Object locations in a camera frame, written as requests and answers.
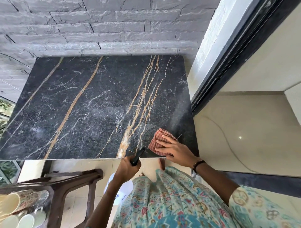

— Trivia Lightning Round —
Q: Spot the person's left hand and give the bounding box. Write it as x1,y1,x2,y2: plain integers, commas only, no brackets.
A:
114,155,141,184

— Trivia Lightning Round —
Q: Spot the person's right hand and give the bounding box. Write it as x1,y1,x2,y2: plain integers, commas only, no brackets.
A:
155,135,200,168

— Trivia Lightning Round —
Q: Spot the white spray bottle black head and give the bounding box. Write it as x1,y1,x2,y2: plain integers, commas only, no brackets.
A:
103,147,146,206

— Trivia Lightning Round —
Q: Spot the brown checked cloth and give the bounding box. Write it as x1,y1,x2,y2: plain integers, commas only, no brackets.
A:
147,128,178,157

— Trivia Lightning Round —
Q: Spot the clear drinking glass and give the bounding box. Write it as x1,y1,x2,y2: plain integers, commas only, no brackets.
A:
35,190,50,207

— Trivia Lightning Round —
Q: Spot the white mug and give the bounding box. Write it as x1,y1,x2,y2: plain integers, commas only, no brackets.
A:
0,214,20,228
18,206,47,228

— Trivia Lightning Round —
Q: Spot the cream floral cup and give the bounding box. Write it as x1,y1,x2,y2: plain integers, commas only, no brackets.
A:
0,189,39,218

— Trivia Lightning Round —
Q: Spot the person's right forearm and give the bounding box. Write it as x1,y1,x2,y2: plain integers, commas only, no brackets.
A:
195,162,240,206

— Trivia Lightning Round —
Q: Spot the person's left forearm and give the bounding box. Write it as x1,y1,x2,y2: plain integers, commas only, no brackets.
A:
86,178,130,228

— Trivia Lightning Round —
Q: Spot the black marble table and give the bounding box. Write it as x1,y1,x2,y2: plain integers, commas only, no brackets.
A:
0,55,200,177

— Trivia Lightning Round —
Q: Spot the dark brown plastic stool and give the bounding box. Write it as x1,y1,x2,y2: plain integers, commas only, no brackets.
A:
0,168,104,228

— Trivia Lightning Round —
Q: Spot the white concrete ledge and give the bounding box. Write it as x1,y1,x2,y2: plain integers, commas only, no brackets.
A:
18,160,45,183

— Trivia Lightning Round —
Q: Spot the green leafy tree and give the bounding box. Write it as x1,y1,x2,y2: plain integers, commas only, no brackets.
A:
0,98,22,186

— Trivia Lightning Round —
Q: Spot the black bead bracelet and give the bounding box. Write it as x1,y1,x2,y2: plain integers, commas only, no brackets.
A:
193,159,206,174

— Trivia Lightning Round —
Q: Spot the black door frame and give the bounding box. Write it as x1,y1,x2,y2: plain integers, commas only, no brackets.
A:
191,0,301,116

